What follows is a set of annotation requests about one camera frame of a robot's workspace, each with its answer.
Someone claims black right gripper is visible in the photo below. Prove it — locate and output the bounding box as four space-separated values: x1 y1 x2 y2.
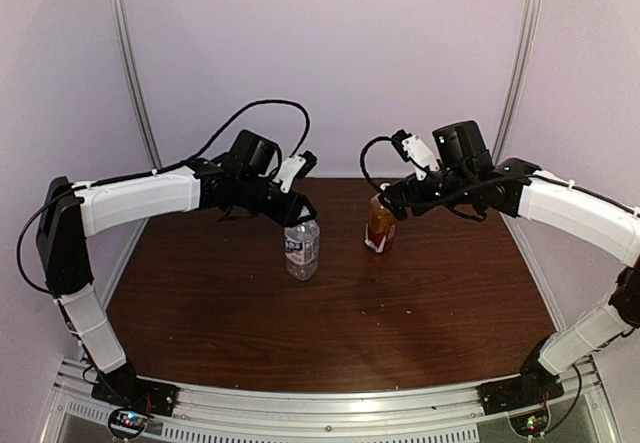
378 167 474 222

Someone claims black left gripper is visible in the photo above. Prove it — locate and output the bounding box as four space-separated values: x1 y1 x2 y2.
236 173 317 227

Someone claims clear plastic water bottle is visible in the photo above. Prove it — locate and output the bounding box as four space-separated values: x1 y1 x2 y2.
284 220 320 281

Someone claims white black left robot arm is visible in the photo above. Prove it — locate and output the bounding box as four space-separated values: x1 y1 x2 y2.
36 130 317 407

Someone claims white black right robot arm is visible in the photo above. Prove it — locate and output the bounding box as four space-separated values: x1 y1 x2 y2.
376 121 639 405

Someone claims amber tea bottle red label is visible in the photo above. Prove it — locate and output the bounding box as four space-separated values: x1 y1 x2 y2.
364 193 396 254

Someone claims right circuit board with leds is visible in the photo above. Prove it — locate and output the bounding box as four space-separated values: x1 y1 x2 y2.
508 408 551 439

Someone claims circuit board with leds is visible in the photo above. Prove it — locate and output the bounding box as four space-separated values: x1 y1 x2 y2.
508 408 551 439
107 408 150 439

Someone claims left circuit board with leds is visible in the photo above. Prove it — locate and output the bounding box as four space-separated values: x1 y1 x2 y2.
107 408 150 439

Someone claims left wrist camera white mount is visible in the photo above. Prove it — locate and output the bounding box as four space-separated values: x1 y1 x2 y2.
273 151 317 193

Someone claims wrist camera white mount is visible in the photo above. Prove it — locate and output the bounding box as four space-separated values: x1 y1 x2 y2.
391 130 440 173
273 151 317 193

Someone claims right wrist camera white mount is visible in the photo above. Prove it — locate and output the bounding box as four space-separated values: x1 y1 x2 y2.
391 130 440 173

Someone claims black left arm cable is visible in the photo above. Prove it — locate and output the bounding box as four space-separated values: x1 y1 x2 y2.
16 100 312 297

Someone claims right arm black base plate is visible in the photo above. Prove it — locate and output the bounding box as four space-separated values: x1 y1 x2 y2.
477 374 564 415

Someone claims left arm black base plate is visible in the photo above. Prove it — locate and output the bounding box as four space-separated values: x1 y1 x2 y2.
91 370 179 417

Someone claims right aluminium corner post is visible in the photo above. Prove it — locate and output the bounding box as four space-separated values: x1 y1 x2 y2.
492 0 542 162

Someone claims aluminium corner post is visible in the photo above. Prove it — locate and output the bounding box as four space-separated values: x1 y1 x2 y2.
492 0 542 162
110 0 162 168

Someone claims left aluminium corner post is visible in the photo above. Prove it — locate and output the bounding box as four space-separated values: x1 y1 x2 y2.
110 0 162 168

